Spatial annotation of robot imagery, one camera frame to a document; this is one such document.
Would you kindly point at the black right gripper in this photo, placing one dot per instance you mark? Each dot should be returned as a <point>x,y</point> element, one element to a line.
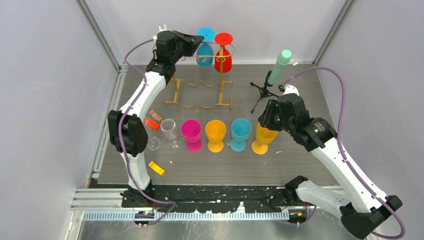
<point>266,119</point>

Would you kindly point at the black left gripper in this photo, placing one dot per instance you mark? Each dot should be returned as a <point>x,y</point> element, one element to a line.
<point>192,43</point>

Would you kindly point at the blue wine glass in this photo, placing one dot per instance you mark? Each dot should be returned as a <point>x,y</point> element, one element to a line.
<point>240,130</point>
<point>205,49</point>

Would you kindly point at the yellow wine glass back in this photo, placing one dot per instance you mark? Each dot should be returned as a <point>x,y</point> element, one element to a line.
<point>263,137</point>

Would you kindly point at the yellow wine glass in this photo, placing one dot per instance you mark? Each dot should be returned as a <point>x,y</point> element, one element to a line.
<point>215,131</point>
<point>263,137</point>

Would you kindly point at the red wine glass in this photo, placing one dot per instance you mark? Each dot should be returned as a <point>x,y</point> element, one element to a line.
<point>223,58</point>

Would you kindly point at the yellow wine glass front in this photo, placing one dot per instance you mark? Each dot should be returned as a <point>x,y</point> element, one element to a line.
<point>215,131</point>

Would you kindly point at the pink wine glass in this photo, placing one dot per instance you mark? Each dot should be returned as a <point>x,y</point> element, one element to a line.
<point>191,130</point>

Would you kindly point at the clear wine glass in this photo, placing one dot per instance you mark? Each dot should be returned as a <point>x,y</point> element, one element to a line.
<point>153,142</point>
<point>170,131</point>

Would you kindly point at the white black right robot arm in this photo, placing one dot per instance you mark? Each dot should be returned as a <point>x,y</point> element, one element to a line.
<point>363,206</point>

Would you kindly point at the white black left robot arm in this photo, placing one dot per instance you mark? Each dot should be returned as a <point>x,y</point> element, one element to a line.
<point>126,128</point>

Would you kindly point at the small black tripod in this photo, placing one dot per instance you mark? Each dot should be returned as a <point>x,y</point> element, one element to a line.
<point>263,91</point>

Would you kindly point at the tan wooden block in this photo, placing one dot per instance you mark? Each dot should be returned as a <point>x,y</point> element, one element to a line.
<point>156,116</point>

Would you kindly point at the orange red block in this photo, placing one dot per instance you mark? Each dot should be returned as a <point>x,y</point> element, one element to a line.
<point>151,124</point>

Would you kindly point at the yellow block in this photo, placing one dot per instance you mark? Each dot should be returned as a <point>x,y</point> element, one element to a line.
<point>156,168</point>

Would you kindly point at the gold wire glass rack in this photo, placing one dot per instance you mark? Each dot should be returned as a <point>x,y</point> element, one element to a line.
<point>174,91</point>

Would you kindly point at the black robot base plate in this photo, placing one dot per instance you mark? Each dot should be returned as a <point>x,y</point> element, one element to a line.
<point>214,198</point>

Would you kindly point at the aluminium frame rail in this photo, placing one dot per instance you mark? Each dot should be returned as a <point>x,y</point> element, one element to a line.
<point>106,204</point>

